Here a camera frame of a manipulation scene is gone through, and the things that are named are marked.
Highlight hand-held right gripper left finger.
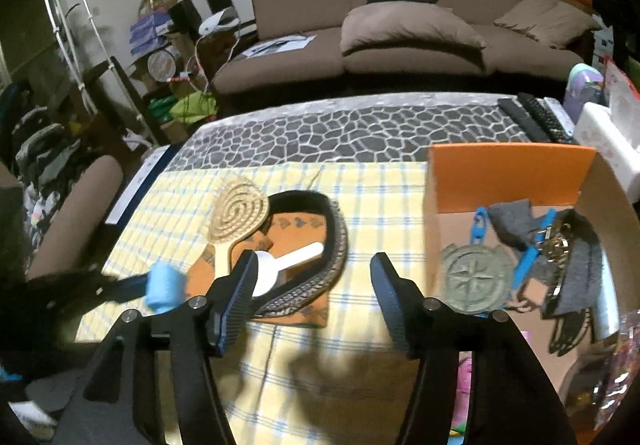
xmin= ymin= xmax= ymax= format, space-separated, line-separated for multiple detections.
xmin=50 ymin=250 xmax=258 ymax=445

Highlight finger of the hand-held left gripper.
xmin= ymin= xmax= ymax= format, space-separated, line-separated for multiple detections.
xmin=95 ymin=261 xmax=188 ymax=316

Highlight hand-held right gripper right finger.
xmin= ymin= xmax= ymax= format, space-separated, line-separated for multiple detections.
xmin=370 ymin=252 xmax=591 ymax=445

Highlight white plastic scoop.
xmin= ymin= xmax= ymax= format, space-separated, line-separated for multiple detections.
xmin=250 ymin=242 xmax=325 ymax=298

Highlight orange printed cloth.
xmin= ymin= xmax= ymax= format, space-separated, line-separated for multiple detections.
xmin=187 ymin=212 xmax=333 ymax=328

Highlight beige spiral hairbrush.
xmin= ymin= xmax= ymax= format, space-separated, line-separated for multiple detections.
xmin=202 ymin=176 xmax=272 ymax=278

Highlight orange cardboard box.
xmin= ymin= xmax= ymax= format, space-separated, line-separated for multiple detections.
xmin=422 ymin=142 xmax=637 ymax=445

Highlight grey patterned desktop cover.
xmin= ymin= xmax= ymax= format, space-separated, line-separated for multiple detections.
xmin=165 ymin=92 xmax=551 ymax=173

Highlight bronze compass medallion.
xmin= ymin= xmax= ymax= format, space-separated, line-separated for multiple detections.
xmin=439 ymin=242 xmax=516 ymax=313

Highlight pink toy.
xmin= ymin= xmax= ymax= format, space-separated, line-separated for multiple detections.
xmin=452 ymin=352 xmax=473 ymax=426

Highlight brown armrest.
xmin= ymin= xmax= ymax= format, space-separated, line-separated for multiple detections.
xmin=25 ymin=155 xmax=125 ymax=281

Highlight yellow plaid cloth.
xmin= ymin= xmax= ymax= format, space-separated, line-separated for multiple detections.
xmin=75 ymin=160 xmax=451 ymax=445

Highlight grey felt cloth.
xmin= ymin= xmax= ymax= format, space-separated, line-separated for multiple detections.
xmin=487 ymin=199 xmax=538 ymax=248

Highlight pile of clothes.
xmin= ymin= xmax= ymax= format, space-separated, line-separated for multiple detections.
xmin=0 ymin=82 xmax=101 ymax=246

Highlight green plastic bag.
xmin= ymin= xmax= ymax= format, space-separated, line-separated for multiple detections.
xmin=150 ymin=92 xmax=218 ymax=123

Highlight grey and black belts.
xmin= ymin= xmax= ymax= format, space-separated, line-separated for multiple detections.
xmin=540 ymin=210 xmax=608 ymax=356

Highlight round white mirror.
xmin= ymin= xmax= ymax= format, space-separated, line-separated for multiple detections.
xmin=147 ymin=47 xmax=180 ymax=80

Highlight black remote control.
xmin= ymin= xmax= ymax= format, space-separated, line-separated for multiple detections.
xmin=497 ymin=97 xmax=553 ymax=143
xmin=516 ymin=92 xmax=576 ymax=146

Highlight brown sofa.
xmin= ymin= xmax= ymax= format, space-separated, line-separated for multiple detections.
xmin=212 ymin=0 xmax=603 ymax=98

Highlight purple printed box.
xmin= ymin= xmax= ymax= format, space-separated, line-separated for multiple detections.
xmin=129 ymin=12 xmax=171 ymax=56

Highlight papers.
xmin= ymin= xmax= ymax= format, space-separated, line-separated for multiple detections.
xmin=242 ymin=36 xmax=317 ymax=60

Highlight white rounded device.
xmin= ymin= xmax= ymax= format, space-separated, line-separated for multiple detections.
xmin=198 ymin=7 xmax=240 ymax=36

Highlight white storage box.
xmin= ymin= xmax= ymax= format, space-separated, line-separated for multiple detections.
xmin=575 ymin=102 xmax=640 ymax=206

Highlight large brown sofa pillow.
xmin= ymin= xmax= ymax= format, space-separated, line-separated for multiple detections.
xmin=340 ymin=2 xmax=487 ymax=56

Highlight purple container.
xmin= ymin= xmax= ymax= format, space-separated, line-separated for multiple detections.
xmin=563 ymin=64 xmax=606 ymax=114

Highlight white coat rack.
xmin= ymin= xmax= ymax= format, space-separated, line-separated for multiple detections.
xmin=30 ymin=0 xmax=151 ymax=146

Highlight clear plastic bag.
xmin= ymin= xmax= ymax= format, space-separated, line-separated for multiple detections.
xmin=602 ymin=56 xmax=640 ymax=130

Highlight small brown sofa pillow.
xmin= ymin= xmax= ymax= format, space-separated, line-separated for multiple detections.
xmin=495 ymin=0 xmax=603 ymax=50

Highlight blue strap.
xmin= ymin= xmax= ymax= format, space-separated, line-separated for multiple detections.
xmin=512 ymin=207 xmax=557 ymax=293

